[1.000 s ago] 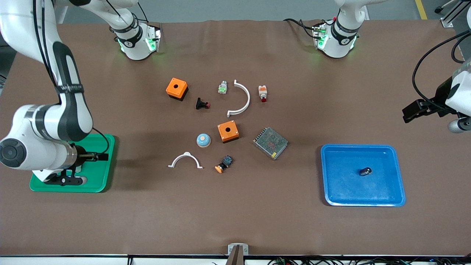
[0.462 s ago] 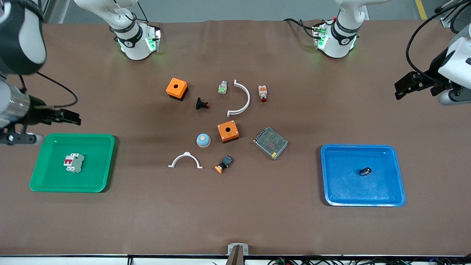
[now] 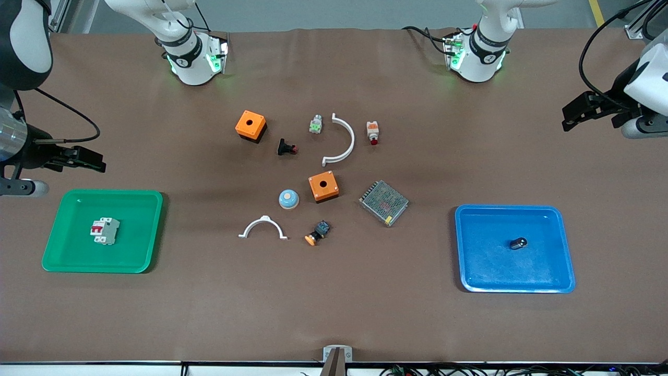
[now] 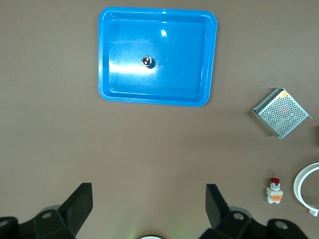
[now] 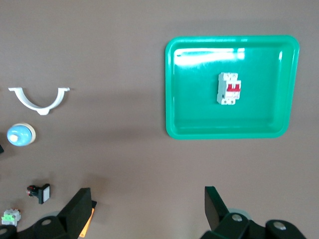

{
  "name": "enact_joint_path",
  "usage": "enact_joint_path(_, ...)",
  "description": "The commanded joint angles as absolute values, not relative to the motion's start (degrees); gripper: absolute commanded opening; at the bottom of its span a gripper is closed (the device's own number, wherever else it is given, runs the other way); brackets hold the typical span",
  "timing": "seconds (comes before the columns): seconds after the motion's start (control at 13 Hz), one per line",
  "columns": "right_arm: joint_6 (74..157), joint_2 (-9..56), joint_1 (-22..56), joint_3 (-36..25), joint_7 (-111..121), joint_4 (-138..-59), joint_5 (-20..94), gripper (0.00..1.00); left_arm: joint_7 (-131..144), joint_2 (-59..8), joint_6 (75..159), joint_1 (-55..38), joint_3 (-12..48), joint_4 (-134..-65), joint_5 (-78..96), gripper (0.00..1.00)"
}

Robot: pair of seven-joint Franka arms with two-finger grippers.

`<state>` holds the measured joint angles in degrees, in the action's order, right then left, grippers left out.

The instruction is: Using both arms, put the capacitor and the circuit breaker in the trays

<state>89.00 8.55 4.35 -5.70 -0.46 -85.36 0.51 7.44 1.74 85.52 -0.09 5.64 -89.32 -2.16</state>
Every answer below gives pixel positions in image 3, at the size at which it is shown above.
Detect white red circuit breaker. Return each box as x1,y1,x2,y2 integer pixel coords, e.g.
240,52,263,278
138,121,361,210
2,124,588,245
90,217,121,245

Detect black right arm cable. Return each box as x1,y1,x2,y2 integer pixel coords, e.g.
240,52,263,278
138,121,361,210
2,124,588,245
15,88,101,144

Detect black base cable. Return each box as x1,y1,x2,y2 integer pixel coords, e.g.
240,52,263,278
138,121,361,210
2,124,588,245
402,25,455,55

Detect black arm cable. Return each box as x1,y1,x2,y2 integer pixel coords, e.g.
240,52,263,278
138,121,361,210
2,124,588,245
15,88,101,144
579,0,645,102

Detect grey metal camera bracket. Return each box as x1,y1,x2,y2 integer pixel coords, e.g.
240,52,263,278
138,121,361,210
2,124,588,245
323,345,353,376

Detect metal mesh power supply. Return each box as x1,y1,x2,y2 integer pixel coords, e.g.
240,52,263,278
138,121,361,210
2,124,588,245
359,180,410,227

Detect aluminium frame profile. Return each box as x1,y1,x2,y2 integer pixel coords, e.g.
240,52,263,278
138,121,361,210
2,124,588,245
48,0,71,33
624,0,668,40

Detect orange button box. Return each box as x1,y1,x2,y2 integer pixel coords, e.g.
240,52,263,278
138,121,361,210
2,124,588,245
308,171,340,204
235,110,268,144

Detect brown table mat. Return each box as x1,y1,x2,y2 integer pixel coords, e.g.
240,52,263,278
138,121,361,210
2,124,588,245
0,27,668,363

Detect table edge strip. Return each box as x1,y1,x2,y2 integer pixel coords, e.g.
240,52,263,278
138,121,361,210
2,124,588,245
0,360,668,376

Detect green plastic tray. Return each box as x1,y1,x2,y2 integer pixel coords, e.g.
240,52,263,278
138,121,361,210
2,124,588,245
42,189,163,274

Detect orange blue push button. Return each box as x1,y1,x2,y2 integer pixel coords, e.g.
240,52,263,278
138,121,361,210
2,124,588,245
304,220,331,246

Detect small white arch bracket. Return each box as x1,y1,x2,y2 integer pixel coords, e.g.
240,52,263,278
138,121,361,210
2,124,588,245
238,215,289,240

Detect large white curved bracket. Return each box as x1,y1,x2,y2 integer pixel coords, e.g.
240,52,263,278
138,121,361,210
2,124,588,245
321,113,355,167

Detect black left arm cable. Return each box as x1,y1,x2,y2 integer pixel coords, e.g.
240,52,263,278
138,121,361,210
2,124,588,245
579,0,645,102

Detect blue plastic tray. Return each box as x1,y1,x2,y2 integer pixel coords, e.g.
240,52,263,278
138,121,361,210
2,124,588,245
455,205,576,293

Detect orange button box upper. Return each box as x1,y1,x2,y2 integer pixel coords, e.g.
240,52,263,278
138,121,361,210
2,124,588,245
235,110,268,144

